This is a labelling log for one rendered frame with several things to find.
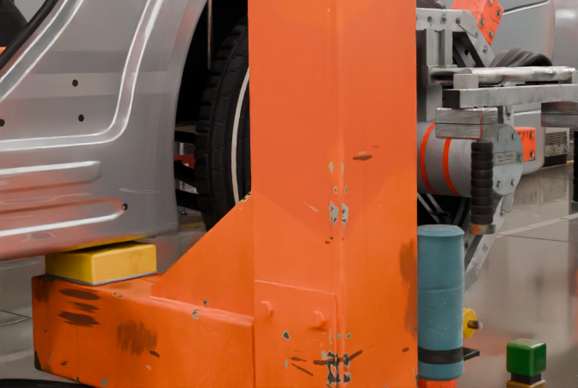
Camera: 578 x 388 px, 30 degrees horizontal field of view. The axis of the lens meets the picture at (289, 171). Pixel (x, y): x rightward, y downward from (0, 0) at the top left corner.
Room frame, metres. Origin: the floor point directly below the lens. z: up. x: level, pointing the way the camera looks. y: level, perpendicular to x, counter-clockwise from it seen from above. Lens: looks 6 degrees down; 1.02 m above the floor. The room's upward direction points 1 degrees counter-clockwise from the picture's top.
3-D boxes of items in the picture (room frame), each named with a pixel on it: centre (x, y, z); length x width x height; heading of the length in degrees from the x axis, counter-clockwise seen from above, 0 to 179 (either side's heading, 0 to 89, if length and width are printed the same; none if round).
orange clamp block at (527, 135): (2.24, -0.46, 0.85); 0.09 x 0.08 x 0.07; 137
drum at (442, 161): (1.96, -0.30, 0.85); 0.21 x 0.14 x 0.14; 47
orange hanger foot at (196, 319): (1.65, 0.19, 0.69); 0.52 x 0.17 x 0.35; 47
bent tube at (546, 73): (2.00, -0.41, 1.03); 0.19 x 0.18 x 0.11; 47
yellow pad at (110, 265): (1.77, 0.32, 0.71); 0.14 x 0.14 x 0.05; 47
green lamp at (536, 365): (1.37, -0.30, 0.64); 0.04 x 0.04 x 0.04; 47
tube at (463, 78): (1.85, -0.28, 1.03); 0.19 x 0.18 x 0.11; 47
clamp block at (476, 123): (1.74, -0.29, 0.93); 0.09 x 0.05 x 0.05; 47
